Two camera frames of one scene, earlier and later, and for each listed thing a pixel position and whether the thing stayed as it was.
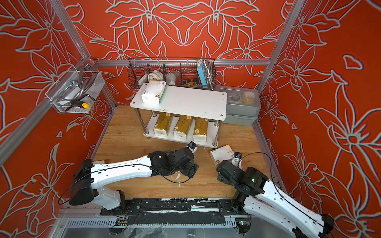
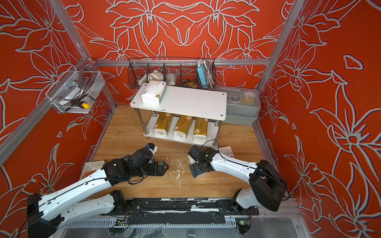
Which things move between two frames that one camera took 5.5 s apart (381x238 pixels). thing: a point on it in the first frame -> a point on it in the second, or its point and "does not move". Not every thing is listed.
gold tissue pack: (182, 126) does not move
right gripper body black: (222, 180) -> (197, 169)
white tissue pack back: (220, 154) does not move
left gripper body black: (187, 170) -> (149, 170)
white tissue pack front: (153, 92) does not move
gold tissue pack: (200, 130) does not move
